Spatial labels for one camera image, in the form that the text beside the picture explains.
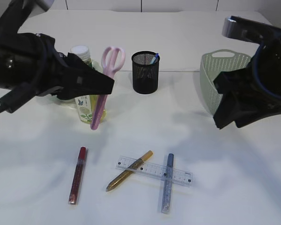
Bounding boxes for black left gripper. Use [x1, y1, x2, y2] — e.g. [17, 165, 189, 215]
[0, 0, 108, 100]

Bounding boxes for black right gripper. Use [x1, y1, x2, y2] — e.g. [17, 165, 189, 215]
[213, 35, 281, 129]

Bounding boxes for yellow tea bottle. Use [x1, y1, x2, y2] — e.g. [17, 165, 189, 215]
[70, 45, 103, 124]

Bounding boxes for pink scissors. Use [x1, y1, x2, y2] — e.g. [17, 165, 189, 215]
[90, 46, 126, 130]

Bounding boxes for blue scissors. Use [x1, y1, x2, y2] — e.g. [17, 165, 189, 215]
[150, 53, 159, 65]

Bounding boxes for clear plastic ruler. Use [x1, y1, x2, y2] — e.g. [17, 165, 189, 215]
[116, 156, 193, 187]

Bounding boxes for gold glitter pen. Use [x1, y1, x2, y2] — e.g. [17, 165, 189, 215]
[105, 150, 153, 192]

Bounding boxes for red glitter pen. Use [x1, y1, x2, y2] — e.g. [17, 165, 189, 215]
[68, 147, 87, 205]

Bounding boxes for silver glitter pen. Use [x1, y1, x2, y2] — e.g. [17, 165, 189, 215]
[161, 153, 174, 214]

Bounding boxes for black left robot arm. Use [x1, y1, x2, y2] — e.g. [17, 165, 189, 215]
[0, 0, 114, 100]

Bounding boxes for green woven plastic basket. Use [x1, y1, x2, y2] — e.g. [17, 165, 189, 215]
[200, 49, 251, 115]

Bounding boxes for black mesh pen holder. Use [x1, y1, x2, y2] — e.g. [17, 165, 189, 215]
[131, 51, 160, 94]

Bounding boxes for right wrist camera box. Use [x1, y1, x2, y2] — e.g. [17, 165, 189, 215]
[222, 16, 281, 44]

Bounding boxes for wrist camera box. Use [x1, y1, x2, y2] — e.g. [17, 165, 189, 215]
[23, 0, 54, 12]
[222, 16, 281, 44]

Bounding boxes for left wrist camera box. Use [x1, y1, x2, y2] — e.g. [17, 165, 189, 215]
[23, 0, 54, 12]

